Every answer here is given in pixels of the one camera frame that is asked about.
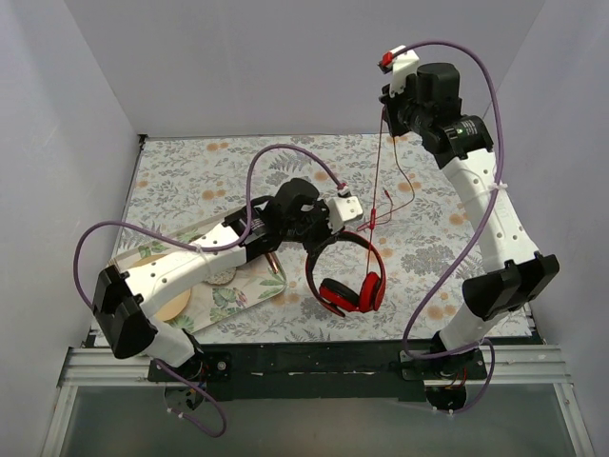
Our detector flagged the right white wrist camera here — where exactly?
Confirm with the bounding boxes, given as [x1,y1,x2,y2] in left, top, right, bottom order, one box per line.
[378,45,420,97]

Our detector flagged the red black headphones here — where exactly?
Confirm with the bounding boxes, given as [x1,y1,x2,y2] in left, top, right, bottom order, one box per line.
[304,231,387,317]

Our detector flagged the yellow bird plate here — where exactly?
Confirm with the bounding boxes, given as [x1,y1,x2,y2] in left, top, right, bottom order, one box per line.
[127,252,191,322]

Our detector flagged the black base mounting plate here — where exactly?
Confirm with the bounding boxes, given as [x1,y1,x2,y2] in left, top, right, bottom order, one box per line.
[142,331,543,401]

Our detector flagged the red headphone cable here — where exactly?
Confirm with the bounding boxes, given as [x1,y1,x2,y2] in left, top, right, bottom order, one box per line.
[356,106,420,287]

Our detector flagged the floral serving tray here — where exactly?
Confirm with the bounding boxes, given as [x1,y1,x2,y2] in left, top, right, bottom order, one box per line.
[109,212,286,334]

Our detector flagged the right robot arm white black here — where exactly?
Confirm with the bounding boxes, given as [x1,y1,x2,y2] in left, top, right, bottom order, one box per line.
[381,62,560,379]

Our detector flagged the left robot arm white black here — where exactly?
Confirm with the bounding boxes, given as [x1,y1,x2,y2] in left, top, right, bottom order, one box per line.
[93,178,362,381]

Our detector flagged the copper spoon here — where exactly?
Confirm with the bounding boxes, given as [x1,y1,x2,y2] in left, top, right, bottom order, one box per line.
[265,252,284,275]

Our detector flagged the speckled grey saucer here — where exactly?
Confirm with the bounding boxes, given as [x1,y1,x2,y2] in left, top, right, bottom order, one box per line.
[204,268,237,286]

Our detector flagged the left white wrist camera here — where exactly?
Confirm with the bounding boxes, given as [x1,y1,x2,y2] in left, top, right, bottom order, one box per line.
[325,185,363,232]

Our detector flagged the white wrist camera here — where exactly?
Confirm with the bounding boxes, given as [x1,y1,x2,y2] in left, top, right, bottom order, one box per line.
[325,185,363,232]
[378,45,420,97]

